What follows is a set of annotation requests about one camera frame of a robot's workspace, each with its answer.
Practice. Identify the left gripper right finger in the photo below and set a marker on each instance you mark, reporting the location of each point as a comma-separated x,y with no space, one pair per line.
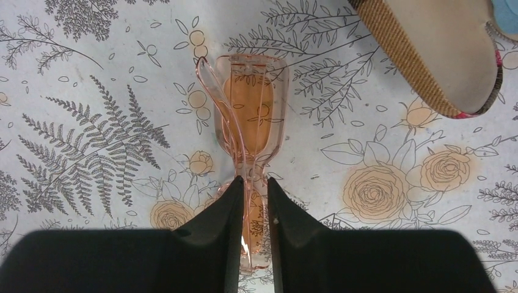
307,256

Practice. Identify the plaid glasses case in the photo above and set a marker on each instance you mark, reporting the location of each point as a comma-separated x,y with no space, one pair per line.
445,50

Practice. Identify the orange lens sunglasses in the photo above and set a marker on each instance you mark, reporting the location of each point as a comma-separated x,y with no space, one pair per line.
250,93

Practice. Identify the blue cleaning cloth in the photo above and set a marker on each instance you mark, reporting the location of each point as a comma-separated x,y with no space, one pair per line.
505,15

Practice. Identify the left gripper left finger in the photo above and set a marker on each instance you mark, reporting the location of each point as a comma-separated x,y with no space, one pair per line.
202,255

